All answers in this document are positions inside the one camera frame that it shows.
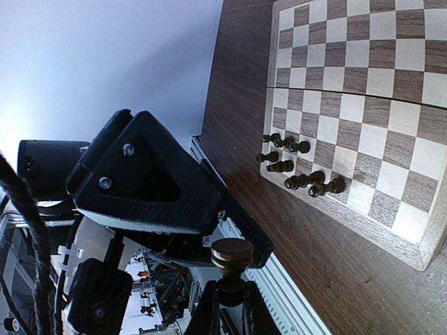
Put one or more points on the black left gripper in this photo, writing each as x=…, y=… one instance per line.
x=133, y=176

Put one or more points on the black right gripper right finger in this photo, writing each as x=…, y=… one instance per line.
x=256, y=317

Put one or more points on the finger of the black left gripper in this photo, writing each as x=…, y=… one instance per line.
x=189, y=249

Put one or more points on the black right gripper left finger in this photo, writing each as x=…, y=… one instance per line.
x=205, y=320

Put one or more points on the dark chess bishop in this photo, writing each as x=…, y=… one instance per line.
x=231, y=256

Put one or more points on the dark chess pawn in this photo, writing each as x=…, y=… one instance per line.
x=302, y=147
x=274, y=138
x=272, y=157

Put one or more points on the dark chess rook small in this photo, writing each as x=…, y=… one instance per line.
x=281, y=166

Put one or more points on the dark chess piece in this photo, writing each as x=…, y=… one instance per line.
x=286, y=142

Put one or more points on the wooden chess board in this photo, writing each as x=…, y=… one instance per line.
x=364, y=82

